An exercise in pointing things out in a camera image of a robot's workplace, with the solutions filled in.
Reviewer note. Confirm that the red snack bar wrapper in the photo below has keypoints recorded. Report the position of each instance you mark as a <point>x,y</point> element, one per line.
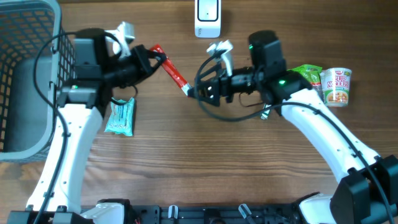
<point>171,69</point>

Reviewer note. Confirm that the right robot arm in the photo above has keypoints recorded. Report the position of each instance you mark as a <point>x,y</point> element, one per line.
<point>367,182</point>

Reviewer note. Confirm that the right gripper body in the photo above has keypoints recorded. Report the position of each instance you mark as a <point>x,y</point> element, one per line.
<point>243,80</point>

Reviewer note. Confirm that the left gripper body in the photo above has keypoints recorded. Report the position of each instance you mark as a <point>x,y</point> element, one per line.
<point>130,70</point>

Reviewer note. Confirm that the grey plastic shopping basket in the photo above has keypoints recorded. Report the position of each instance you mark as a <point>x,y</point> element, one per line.
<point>34,51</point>

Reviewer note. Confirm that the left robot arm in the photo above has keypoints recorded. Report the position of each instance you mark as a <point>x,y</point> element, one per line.
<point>103,62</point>

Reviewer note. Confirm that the green haribo candy bag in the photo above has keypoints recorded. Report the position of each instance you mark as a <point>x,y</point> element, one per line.
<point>312,74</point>

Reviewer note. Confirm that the cup noodles container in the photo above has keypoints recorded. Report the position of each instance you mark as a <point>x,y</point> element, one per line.
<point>335,86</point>

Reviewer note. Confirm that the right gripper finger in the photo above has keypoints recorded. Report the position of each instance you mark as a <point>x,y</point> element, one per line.
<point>208,91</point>
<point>212,82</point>

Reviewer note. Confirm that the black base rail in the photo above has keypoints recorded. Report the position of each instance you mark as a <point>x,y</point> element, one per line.
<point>240,214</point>

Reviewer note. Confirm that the teal snack packet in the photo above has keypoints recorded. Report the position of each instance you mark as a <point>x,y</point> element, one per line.
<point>121,119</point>

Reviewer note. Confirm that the white barcode scanner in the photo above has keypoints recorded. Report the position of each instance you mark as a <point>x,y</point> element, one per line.
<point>207,18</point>

